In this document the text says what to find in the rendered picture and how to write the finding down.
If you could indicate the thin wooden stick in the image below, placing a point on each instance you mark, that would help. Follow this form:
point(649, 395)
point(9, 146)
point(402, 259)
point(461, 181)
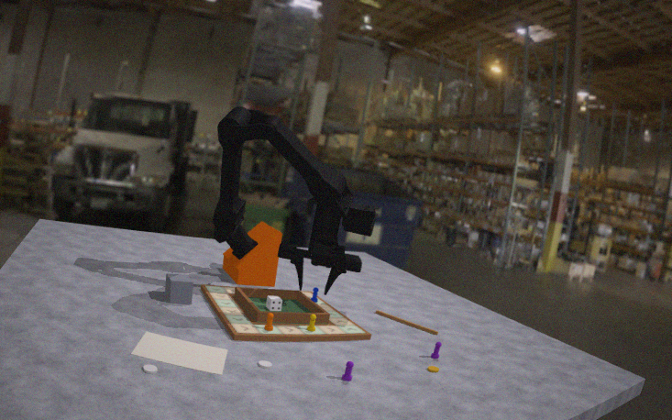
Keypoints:
point(406, 322)

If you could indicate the purple pawn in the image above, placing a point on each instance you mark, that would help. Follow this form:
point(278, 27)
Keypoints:
point(435, 355)
point(347, 376)

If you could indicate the orange pawn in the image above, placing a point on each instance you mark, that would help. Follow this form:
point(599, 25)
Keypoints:
point(269, 326)

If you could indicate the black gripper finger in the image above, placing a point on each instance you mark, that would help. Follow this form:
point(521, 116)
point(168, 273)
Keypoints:
point(334, 273)
point(299, 268)

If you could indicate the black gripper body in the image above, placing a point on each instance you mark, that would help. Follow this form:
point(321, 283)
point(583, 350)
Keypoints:
point(289, 251)

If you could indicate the beige flat rectangular sheet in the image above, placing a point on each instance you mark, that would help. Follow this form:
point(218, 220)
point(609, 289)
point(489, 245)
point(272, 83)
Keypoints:
point(181, 353)

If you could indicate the yellow pawn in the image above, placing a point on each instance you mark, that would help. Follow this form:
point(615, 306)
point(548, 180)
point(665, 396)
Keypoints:
point(311, 323)

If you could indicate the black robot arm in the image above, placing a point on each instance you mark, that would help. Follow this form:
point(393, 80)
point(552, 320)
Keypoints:
point(325, 183)

